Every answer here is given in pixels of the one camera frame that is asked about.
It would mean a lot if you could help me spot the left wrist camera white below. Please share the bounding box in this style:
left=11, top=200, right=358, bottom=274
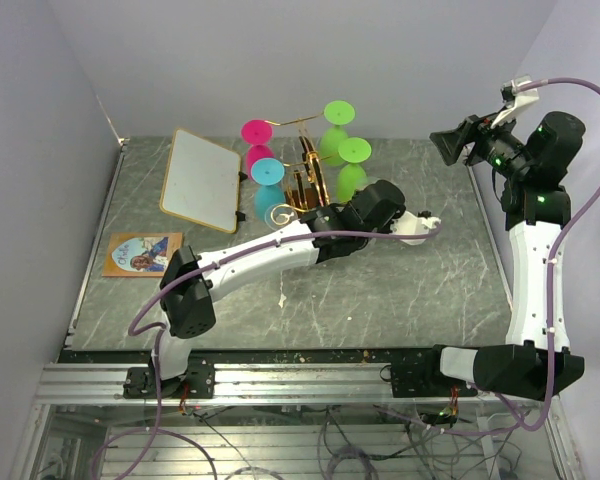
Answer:
left=390, top=211, right=441, bottom=246

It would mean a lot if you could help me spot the pink plastic wine glass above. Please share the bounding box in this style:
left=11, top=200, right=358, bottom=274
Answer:
left=241, top=119, right=273, bottom=179

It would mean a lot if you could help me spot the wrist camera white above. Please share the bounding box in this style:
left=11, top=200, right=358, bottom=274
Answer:
left=390, top=211, right=441, bottom=246
left=490, top=75, right=539, bottom=129

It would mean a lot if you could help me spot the blue plastic wine glass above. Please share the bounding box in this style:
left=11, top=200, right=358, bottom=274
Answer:
left=251, top=157, right=285, bottom=220

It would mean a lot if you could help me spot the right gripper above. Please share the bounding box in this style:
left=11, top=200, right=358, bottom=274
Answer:
left=431, top=105, right=533, bottom=180

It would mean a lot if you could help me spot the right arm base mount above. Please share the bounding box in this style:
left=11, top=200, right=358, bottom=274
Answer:
left=379, top=348, right=477, bottom=398

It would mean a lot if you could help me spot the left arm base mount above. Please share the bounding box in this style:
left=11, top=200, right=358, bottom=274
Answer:
left=122, top=353, right=216, bottom=400

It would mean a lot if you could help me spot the green wine glass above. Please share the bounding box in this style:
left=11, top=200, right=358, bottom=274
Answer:
left=336, top=137, right=372, bottom=203
left=318, top=100, right=356, bottom=166

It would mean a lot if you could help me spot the green wine glass front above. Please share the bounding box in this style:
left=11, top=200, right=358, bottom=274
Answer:
left=336, top=137, right=372, bottom=203

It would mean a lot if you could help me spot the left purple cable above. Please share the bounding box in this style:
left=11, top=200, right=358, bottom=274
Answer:
left=89, top=222, right=444, bottom=480

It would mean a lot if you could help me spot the small whiteboard yellow frame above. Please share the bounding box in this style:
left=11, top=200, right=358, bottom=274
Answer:
left=159, top=128, right=241, bottom=234

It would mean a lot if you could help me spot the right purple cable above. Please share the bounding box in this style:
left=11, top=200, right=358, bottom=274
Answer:
left=489, top=77, right=600, bottom=435

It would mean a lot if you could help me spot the aluminium rail frame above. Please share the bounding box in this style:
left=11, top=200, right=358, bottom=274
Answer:
left=34, top=352, right=583, bottom=479

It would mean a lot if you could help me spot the gold wire glass rack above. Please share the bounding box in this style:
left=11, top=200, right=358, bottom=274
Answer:
left=266, top=113, right=331, bottom=218

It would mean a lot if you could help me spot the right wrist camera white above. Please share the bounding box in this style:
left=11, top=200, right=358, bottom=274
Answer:
left=490, top=75, right=539, bottom=129

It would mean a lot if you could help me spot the purple cable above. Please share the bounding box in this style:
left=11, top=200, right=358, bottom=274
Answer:
left=489, top=77, right=600, bottom=435
left=89, top=222, right=444, bottom=480

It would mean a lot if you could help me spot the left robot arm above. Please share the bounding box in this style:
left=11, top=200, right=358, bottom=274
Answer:
left=148, top=180, right=406, bottom=397

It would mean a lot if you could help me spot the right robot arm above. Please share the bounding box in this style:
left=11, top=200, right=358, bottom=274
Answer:
left=420, top=111, right=586, bottom=400

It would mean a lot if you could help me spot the framed picture card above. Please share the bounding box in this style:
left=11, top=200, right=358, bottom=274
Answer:
left=102, top=232, right=184, bottom=278

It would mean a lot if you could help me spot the clear plastic cup front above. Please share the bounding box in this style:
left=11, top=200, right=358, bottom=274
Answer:
left=264, top=204, right=298, bottom=230

